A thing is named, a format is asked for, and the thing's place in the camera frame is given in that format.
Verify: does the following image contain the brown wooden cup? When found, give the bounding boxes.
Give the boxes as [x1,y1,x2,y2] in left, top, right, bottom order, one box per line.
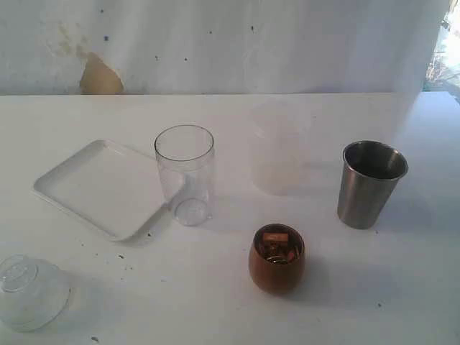
[249,224,306,295]

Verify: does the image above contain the stainless steel cup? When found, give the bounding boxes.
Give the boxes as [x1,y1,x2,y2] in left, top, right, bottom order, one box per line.
[337,140,408,229]

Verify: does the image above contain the clear plastic tumbler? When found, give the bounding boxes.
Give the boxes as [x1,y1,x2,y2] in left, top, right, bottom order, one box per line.
[153,124,215,226]

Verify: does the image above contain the clear dome lid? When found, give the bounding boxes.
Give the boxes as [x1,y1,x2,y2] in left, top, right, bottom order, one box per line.
[1,254,71,333]

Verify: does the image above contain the white rectangular plastic tray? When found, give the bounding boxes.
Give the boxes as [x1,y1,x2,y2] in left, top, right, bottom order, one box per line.
[33,139,167,242]

